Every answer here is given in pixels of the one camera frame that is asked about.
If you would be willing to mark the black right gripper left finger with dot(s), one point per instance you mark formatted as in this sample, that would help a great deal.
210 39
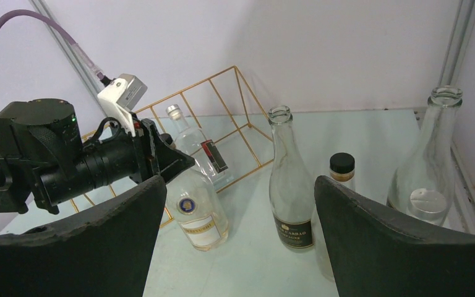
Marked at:
105 250

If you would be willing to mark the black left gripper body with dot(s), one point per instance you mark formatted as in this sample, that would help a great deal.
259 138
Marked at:
109 155

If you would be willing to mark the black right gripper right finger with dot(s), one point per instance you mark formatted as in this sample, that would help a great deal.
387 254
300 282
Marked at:
378 251

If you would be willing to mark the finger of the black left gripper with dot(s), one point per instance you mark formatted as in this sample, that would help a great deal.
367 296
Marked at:
171 161

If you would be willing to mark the clear bottle silver cap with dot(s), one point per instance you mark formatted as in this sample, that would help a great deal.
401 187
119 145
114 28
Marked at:
192 141

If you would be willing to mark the clear bottle black cap white label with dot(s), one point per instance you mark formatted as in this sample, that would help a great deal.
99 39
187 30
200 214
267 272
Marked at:
194 204

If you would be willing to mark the greenish bottle black label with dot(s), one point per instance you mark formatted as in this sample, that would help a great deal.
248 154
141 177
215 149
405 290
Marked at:
423 185

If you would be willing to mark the clear bottle black gold label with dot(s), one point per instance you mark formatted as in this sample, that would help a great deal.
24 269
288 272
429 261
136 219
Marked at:
291 188

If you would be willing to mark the clear bottle black cap front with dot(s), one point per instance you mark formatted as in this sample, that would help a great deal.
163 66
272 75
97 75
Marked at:
342 170

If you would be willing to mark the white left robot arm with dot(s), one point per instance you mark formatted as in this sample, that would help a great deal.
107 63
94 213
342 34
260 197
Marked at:
43 155

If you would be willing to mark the gold wire wine rack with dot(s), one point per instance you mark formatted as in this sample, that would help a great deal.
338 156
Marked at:
225 106

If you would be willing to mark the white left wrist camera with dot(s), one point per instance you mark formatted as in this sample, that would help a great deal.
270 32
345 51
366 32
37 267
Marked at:
119 97

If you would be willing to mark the aluminium frame profile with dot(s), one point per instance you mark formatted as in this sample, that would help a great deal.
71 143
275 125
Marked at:
458 43

